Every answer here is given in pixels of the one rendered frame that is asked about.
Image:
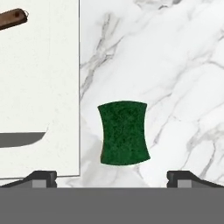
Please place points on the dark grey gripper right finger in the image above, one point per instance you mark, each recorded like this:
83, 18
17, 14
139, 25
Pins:
183, 178

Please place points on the green sponge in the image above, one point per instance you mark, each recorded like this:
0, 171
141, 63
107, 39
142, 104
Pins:
124, 133

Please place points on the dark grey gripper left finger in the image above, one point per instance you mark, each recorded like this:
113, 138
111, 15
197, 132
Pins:
40, 177

